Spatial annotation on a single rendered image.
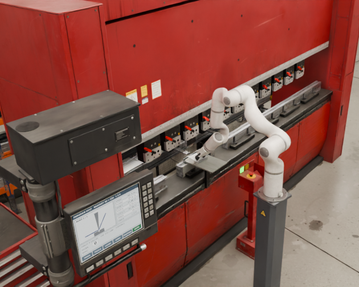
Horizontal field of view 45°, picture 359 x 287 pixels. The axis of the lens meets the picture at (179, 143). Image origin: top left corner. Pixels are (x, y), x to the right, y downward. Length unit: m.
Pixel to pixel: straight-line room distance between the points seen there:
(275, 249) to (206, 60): 1.39
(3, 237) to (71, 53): 1.29
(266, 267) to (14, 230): 1.69
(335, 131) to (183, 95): 2.52
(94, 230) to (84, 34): 0.90
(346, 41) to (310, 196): 1.60
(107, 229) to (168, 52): 1.30
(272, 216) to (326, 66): 2.42
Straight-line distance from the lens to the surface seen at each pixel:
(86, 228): 1.95
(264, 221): 3.00
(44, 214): 1.97
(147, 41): 2.71
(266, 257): 3.16
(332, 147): 5.27
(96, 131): 1.81
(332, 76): 4.97
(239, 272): 3.81
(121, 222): 2.06
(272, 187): 2.85
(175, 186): 3.24
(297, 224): 4.34
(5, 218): 3.05
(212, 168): 3.19
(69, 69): 2.12
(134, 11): 2.59
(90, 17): 2.15
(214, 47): 3.21
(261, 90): 3.89
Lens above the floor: 2.67
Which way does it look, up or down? 28 degrees down
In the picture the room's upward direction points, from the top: 3 degrees counter-clockwise
